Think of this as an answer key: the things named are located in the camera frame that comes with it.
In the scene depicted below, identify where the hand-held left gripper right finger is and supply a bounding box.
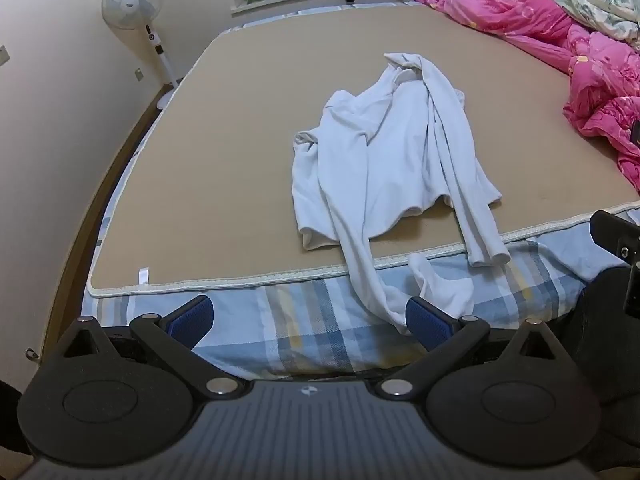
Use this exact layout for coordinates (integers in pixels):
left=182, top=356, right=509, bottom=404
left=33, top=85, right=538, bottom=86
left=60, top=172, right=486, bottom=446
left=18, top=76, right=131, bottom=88
left=367, top=297, right=557, bottom=401

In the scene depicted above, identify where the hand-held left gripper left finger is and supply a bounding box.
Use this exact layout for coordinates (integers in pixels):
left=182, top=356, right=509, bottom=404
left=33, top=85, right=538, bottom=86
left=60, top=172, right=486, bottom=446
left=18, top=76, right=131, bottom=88
left=62, top=295, right=246, bottom=402

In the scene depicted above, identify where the white long-sleeved shirt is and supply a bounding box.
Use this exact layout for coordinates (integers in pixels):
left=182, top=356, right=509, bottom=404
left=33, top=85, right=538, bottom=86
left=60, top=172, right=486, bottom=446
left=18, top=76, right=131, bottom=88
left=291, top=51, right=512, bottom=336

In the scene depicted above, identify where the blue plaid bed sheet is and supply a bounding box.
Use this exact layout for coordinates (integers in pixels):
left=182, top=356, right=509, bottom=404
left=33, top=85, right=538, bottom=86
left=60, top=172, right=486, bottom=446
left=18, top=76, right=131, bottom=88
left=80, top=5, right=640, bottom=381

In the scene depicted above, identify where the tan bed mat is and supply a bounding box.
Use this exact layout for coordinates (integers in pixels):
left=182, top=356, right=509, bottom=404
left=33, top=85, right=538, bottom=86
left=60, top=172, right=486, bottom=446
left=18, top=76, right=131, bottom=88
left=87, top=2, right=640, bottom=301

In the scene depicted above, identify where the white floral quilt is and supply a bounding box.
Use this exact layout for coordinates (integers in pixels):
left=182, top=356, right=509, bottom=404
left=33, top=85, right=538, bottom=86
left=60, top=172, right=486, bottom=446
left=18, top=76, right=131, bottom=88
left=534, top=0, right=640, bottom=51

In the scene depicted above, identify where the pink floral quilt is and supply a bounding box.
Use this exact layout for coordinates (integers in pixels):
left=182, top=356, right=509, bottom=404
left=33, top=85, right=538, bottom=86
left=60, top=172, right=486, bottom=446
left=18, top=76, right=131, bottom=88
left=414, top=0, right=640, bottom=191

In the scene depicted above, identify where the white standing fan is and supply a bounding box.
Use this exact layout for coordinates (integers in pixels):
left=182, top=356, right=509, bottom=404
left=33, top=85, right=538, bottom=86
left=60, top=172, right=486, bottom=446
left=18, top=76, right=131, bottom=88
left=101, top=0, right=181, bottom=111

